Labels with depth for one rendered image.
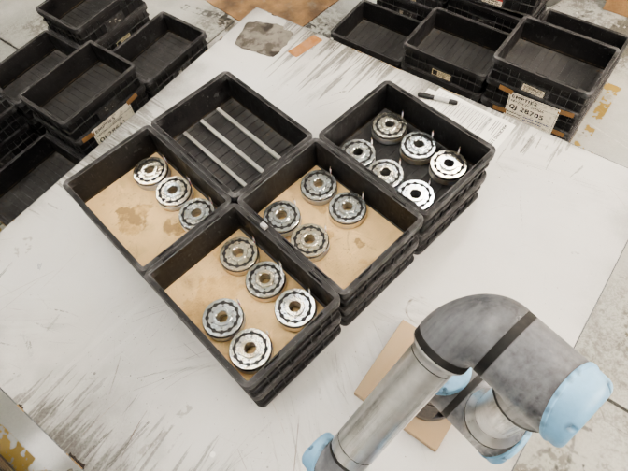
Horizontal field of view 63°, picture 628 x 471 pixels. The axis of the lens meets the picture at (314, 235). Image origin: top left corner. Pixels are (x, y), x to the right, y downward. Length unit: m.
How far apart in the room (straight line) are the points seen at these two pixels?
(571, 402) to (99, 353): 1.20
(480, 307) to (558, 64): 1.80
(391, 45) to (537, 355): 2.20
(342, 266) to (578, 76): 1.44
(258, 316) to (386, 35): 1.86
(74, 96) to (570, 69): 2.09
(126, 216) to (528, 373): 1.17
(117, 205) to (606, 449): 1.86
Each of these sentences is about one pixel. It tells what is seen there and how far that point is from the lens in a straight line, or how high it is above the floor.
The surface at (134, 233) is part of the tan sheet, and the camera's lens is 1.52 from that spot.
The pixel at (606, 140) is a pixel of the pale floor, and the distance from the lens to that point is 2.93.
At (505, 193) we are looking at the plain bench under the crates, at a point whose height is 0.70.
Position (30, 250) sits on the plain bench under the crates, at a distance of 1.81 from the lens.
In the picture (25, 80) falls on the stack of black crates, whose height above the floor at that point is 0.38.
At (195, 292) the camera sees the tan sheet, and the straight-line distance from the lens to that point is 1.37.
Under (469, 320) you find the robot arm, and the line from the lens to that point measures 0.74.
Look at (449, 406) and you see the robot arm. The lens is 1.15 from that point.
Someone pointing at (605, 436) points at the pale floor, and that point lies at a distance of 2.25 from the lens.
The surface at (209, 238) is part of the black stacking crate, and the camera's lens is 1.38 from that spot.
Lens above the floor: 2.04
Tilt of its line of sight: 60 degrees down
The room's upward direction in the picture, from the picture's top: 8 degrees counter-clockwise
